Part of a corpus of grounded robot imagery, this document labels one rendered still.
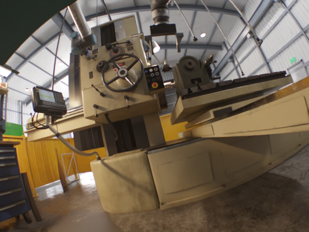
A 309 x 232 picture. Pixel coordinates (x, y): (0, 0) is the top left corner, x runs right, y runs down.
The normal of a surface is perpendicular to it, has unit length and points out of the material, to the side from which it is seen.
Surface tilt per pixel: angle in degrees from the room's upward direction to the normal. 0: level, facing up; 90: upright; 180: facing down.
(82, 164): 90
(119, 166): 90
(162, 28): 114
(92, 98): 90
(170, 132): 90
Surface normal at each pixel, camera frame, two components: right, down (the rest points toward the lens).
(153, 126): -0.05, -0.15
